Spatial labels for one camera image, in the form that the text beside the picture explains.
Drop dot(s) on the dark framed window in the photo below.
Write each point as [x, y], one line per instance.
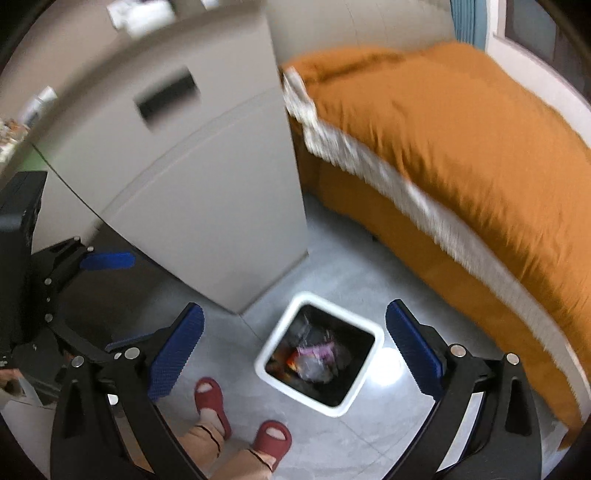
[529, 25]

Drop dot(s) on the grey bedside cabinet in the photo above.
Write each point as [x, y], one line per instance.
[178, 141]

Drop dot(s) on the white tissue box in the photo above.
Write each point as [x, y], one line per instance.
[138, 18]

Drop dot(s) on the blue curtain left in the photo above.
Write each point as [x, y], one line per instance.
[470, 21]

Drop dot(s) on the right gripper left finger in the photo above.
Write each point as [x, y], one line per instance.
[106, 423]

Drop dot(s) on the right red slipper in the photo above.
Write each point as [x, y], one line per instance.
[272, 443]

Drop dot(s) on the red slipper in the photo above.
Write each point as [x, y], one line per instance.
[208, 399]
[272, 443]

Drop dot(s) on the orange bed duvet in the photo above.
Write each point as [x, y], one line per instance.
[476, 184]

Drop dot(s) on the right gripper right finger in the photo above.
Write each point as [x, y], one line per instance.
[505, 440]

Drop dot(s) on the beige padded headboard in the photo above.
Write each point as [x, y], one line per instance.
[299, 27]

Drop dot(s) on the white square trash bin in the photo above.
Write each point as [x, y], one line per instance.
[319, 354]

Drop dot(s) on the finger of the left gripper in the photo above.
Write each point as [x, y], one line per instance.
[144, 343]
[107, 261]

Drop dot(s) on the left red slipper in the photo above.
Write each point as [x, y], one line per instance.
[208, 399]

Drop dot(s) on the person's left hand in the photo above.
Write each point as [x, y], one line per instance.
[9, 378]

